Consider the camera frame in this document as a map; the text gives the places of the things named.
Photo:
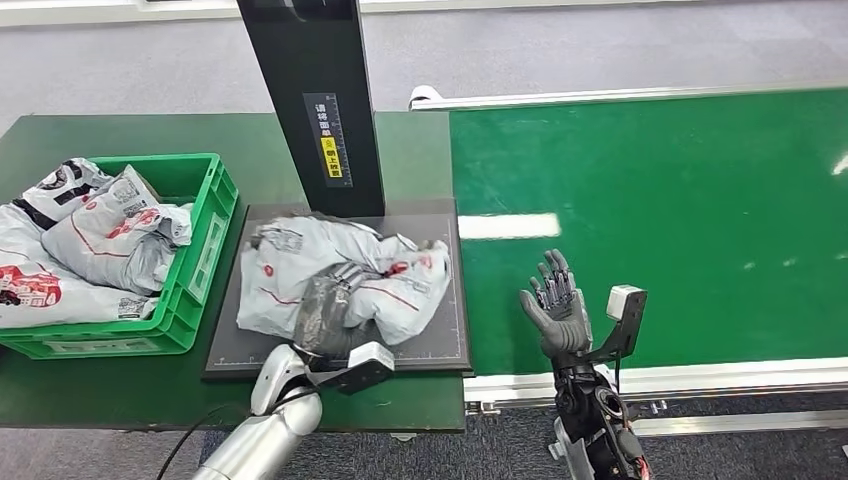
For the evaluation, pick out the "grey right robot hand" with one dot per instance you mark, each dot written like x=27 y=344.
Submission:
x=563 y=324

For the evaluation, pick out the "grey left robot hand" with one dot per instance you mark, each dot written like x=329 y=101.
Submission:
x=324 y=318

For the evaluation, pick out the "grey mailer bag package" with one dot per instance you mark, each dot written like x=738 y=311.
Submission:
x=291 y=265

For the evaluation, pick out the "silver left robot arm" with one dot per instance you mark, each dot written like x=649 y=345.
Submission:
x=265 y=430

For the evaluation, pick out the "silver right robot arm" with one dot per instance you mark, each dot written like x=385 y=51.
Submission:
x=596 y=424

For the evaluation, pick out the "green conveyor belt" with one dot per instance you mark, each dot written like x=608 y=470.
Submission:
x=662 y=218

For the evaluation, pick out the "black machine column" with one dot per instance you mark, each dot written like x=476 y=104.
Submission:
x=318 y=66

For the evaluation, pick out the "black scale platform with ruler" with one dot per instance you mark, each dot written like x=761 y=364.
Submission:
x=437 y=344

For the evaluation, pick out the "green plastic crate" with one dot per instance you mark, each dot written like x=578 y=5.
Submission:
x=199 y=218

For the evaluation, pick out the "yellow and black column label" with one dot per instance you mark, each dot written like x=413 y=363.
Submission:
x=329 y=142

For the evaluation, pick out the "green table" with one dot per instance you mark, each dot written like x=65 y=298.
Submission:
x=79 y=397

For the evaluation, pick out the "grey mailer bag black print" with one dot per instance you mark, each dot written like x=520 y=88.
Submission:
x=63 y=189

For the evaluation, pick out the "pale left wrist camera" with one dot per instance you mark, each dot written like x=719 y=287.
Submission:
x=371 y=356

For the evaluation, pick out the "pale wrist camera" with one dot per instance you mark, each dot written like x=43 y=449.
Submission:
x=371 y=356
x=623 y=301

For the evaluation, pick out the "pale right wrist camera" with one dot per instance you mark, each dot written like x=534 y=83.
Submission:
x=623 y=301

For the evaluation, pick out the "black right camera bracket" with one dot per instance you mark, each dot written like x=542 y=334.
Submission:
x=626 y=338

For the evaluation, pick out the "black camera bracket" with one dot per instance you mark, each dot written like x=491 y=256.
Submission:
x=358 y=381
x=626 y=338

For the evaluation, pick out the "black left camera bracket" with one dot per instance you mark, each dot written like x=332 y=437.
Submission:
x=358 y=381

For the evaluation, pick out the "aluminium conveyor frame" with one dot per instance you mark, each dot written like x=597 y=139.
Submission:
x=696 y=378

